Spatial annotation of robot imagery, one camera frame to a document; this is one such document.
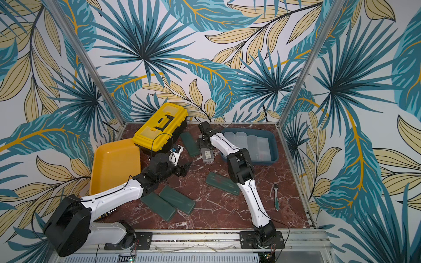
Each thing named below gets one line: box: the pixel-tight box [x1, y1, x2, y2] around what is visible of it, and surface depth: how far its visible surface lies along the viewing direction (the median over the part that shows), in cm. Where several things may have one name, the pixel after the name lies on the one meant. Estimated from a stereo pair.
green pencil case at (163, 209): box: [140, 191, 177, 222], surface depth 84 cm
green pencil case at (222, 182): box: [205, 172, 241, 196], surface depth 92 cm
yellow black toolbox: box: [132, 101, 189, 156], surface depth 97 cm
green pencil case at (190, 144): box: [179, 131, 201, 157], surface depth 111 cm
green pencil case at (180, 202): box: [158, 185, 196, 215], surface depth 86 cm
